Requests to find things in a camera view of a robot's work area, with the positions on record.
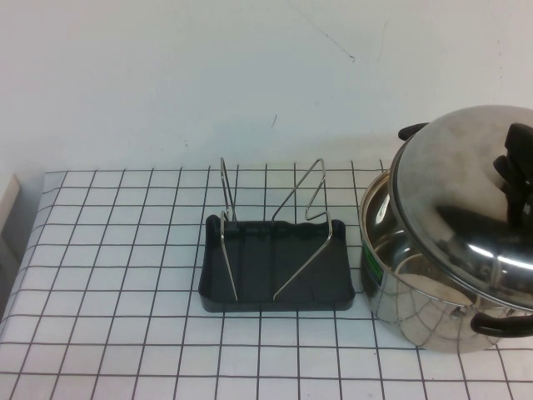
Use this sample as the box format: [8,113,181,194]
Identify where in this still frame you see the stainless steel pot black handles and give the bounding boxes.
[358,122,533,355]

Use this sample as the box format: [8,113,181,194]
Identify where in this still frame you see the black wire pot lid rack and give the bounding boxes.
[201,157,356,313]

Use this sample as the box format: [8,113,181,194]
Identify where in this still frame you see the white grid-pattern tablecloth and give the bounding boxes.
[0,153,533,400]

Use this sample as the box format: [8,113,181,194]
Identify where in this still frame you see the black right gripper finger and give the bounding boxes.
[505,178,533,224]
[503,122,533,157]

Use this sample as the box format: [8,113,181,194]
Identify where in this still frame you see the stainless steel lid black knob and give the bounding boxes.
[389,103,533,312]

